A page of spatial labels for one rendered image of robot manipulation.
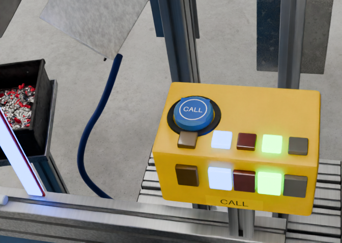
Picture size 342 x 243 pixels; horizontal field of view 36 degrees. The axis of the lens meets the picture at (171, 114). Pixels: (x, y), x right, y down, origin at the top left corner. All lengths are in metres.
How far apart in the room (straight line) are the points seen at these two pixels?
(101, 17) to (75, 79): 1.40
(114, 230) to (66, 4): 0.34
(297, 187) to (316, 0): 0.64
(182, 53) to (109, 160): 0.88
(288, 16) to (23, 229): 0.59
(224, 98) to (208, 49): 1.69
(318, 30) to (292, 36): 0.10
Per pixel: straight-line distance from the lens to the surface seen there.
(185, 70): 1.14
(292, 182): 0.51
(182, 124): 0.53
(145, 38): 2.34
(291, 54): 1.09
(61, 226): 0.78
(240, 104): 0.55
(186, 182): 0.54
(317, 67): 1.22
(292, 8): 1.02
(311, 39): 1.17
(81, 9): 0.84
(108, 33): 0.85
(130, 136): 1.96
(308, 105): 0.55
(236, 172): 0.51
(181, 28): 1.06
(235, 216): 0.66
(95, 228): 0.76
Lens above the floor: 1.48
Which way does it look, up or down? 48 degrees down
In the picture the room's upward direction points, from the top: 10 degrees counter-clockwise
